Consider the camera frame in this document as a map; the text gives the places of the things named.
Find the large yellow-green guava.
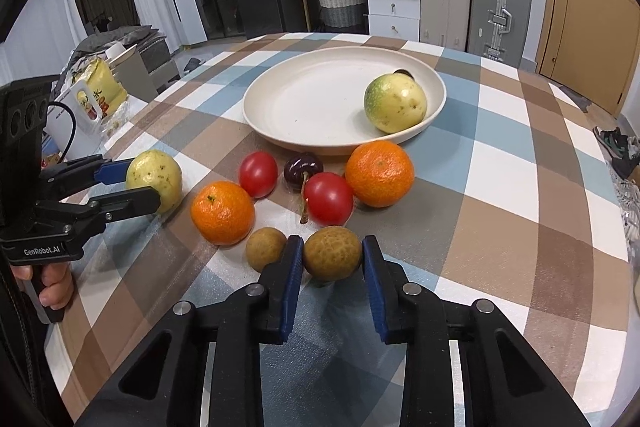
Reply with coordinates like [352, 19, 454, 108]
[125, 150, 182, 213]

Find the orange mandarin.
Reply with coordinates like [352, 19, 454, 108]
[190, 181, 255, 246]
[344, 141, 414, 208]

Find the brown longan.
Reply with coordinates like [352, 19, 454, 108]
[303, 225, 362, 282]
[245, 227, 286, 272]

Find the red tomato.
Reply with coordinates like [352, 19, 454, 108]
[239, 150, 279, 199]
[303, 172, 354, 227]

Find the dark cherry with stem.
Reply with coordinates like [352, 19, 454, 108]
[283, 152, 324, 225]

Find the left hand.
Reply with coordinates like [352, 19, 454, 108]
[39, 262, 75, 310]

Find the yellow snack bag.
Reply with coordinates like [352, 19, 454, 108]
[72, 58, 128, 124]

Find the checkered tablecloth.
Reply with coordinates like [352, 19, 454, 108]
[46, 34, 639, 426]

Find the cream round plate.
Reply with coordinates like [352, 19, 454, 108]
[242, 46, 448, 156]

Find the green guava on plate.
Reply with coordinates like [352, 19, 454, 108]
[363, 72, 427, 134]

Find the dark cherry on plate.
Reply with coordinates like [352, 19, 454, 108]
[394, 69, 414, 80]

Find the woven laundry basket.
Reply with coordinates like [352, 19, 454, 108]
[318, 0, 367, 29]

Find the silver suitcase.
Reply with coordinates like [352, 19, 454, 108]
[466, 0, 533, 68]

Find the wooden door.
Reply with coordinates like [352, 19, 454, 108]
[537, 0, 639, 116]

